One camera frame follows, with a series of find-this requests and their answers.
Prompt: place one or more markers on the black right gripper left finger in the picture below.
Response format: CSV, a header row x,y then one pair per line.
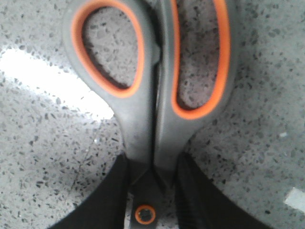
x,y
105,207

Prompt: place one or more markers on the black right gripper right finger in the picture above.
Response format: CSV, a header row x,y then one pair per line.
x,y
201,205

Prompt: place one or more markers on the grey orange scissors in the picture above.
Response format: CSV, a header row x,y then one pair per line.
x,y
154,126

